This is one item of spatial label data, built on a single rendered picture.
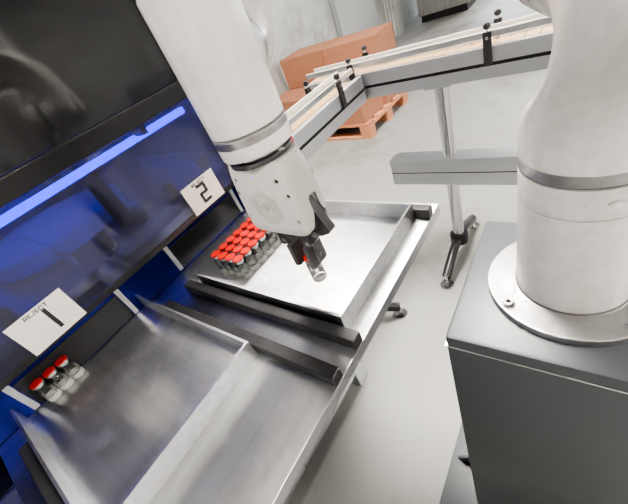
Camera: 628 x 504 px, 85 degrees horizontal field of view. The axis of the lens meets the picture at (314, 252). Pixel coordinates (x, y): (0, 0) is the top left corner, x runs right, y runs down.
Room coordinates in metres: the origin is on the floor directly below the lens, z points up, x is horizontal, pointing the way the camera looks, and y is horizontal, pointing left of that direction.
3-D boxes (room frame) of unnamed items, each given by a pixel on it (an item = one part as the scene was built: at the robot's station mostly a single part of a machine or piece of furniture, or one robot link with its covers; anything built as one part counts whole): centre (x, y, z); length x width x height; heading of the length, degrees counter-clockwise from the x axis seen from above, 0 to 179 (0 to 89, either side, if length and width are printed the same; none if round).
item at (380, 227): (0.53, 0.02, 0.90); 0.34 x 0.26 x 0.04; 41
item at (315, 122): (1.17, -0.14, 0.92); 0.69 x 0.15 x 0.16; 131
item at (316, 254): (0.37, -0.01, 1.00); 0.03 x 0.03 x 0.07; 40
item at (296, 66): (3.67, -0.85, 0.36); 1.28 x 0.88 x 0.73; 43
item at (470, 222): (1.20, -0.66, 0.07); 0.50 x 0.08 x 0.14; 131
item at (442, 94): (1.20, -0.66, 0.46); 0.09 x 0.09 x 0.77; 41
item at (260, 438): (0.45, 0.18, 0.87); 0.70 x 0.48 x 0.02; 131
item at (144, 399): (0.39, 0.35, 0.90); 0.34 x 0.26 x 0.04; 41
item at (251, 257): (0.60, 0.08, 0.90); 0.18 x 0.02 x 0.05; 131
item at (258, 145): (0.39, 0.01, 1.16); 0.09 x 0.08 x 0.03; 40
